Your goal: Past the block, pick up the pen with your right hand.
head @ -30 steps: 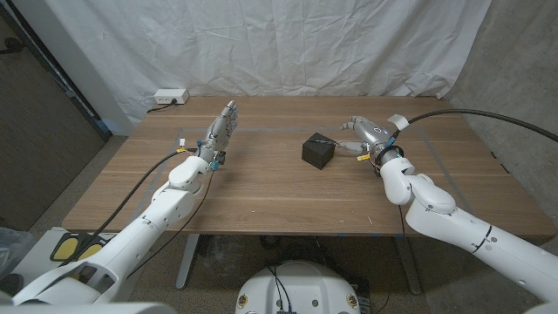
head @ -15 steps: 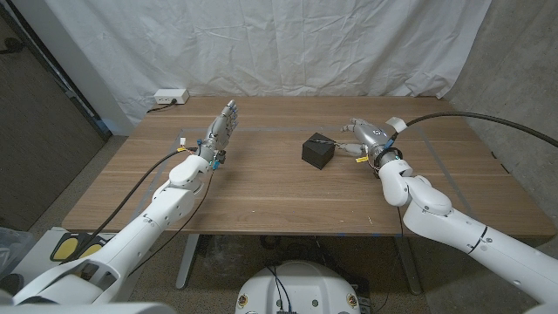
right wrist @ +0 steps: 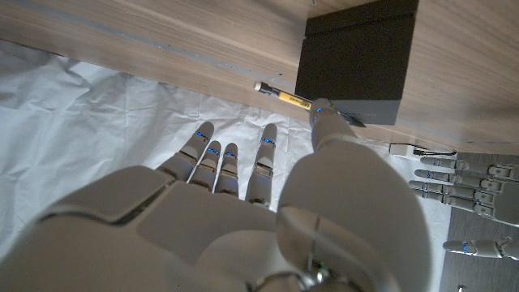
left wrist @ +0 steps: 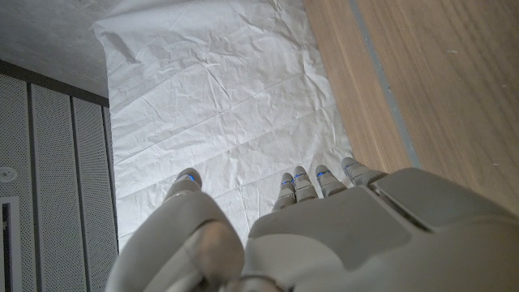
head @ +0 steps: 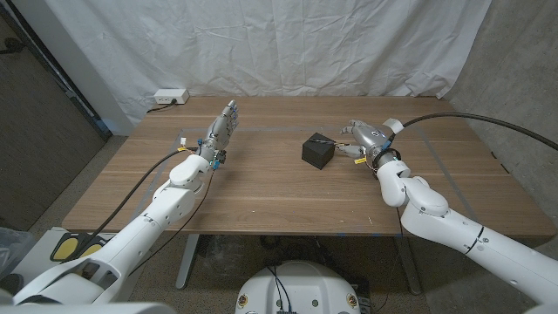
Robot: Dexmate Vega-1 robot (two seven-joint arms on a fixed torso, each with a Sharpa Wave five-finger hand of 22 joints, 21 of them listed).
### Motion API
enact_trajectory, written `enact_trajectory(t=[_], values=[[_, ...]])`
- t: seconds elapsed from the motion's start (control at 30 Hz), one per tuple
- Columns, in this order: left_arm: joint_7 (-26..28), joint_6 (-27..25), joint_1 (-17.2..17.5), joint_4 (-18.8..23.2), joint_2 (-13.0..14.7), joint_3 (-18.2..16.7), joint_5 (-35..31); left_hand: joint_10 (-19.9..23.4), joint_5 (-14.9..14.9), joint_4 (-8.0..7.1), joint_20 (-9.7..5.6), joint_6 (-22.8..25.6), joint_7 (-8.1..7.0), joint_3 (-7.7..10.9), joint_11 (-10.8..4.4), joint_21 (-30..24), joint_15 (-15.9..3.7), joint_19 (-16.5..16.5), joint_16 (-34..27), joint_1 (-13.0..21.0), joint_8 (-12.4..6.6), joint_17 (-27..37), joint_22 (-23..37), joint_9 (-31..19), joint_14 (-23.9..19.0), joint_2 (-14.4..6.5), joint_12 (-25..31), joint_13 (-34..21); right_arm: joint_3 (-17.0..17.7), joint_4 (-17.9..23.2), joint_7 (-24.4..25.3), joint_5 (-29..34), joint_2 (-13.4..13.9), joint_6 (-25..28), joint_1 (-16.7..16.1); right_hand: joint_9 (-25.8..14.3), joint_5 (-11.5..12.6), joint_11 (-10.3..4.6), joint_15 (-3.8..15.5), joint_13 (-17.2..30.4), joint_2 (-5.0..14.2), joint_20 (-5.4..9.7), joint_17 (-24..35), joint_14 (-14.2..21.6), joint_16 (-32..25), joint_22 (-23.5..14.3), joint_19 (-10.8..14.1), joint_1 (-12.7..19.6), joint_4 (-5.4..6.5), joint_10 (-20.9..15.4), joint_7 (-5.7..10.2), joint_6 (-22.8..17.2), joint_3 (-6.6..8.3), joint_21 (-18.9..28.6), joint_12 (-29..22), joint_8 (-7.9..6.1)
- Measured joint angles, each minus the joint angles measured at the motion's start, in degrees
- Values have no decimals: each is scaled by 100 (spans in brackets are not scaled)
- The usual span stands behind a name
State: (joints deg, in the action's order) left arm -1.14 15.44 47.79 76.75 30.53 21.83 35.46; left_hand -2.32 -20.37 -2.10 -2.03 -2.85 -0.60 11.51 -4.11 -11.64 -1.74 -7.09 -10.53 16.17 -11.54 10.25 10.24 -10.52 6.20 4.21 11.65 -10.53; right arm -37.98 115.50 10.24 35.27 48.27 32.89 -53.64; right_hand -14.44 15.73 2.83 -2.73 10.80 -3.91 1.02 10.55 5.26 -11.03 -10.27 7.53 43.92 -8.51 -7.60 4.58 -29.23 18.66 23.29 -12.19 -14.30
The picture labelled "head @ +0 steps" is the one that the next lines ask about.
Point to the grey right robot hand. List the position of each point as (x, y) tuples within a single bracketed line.
[(370, 139)]

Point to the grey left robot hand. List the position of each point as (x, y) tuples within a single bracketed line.
[(220, 131)]

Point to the black pen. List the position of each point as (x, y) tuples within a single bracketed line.
[(339, 143)]

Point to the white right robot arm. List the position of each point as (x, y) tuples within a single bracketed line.
[(457, 235)]

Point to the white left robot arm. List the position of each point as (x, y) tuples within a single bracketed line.
[(139, 231)]

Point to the black cube block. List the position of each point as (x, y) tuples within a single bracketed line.
[(317, 153)]

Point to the yellow label right wrist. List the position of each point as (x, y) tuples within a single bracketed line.
[(360, 160)]

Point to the white power strip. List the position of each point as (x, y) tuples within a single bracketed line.
[(171, 96)]

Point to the white wrinkled backdrop sheet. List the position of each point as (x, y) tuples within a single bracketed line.
[(270, 48)]

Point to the grey table leg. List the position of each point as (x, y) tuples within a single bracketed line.
[(409, 270), (187, 261)]

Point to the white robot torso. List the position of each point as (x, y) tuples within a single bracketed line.
[(301, 288)]

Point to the black yellow foot pedal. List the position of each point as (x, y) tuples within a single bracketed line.
[(66, 247)]

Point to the white floor platform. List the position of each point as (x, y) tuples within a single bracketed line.
[(39, 253)]

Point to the clear plastic bag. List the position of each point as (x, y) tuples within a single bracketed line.
[(13, 248)]

